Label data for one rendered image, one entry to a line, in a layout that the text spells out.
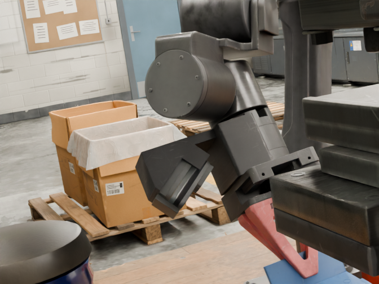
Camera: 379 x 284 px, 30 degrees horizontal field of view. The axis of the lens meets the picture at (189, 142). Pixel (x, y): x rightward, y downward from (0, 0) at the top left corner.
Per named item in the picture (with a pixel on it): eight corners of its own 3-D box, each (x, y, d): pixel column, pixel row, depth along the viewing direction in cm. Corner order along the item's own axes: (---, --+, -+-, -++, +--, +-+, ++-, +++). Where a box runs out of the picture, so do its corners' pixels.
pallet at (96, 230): (233, 221, 419) (230, 198, 417) (69, 266, 384) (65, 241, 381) (163, 187, 529) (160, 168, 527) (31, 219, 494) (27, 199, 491)
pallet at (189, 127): (268, 113, 800) (266, 101, 797) (313, 121, 707) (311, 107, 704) (168, 134, 761) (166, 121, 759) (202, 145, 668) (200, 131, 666)
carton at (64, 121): (157, 189, 465) (142, 102, 455) (79, 208, 446) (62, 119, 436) (129, 176, 517) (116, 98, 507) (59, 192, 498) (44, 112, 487)
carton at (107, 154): (204, 208, 403) (191, 122, 394) (98, 234, 384) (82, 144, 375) (169, 187, 465) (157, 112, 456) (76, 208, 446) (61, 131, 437)
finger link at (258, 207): (285, 286, 59) (241, 183, 61) (260, 297, 65) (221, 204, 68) (354, 257, 61) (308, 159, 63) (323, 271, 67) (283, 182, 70)
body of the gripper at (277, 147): (257, 188, 58) (222, 109, 60) (227, 217, 68) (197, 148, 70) (324, 164, 60) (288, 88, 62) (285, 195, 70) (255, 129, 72)
